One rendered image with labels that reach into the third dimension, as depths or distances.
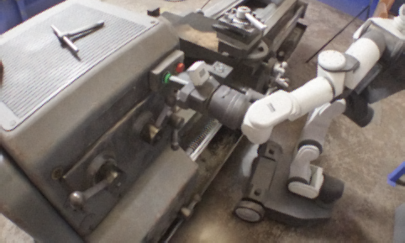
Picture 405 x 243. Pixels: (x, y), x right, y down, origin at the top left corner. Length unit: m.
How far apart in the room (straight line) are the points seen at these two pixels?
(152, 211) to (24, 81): 0.62
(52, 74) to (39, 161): 0.21
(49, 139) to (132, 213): 0.49
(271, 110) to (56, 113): 0.47
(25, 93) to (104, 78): 0.19
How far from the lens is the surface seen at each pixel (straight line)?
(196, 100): 0.67
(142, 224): 0.99
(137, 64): 0.70
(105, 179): 0.69
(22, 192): 0.62
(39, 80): 0.67
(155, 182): 1.02
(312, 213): 1.88
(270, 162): 1.93
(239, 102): 0.64
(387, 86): 1.13
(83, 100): 0.62
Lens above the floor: 1.72
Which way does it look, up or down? 46 degrees down
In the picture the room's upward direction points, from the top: 7 degrees clockwise
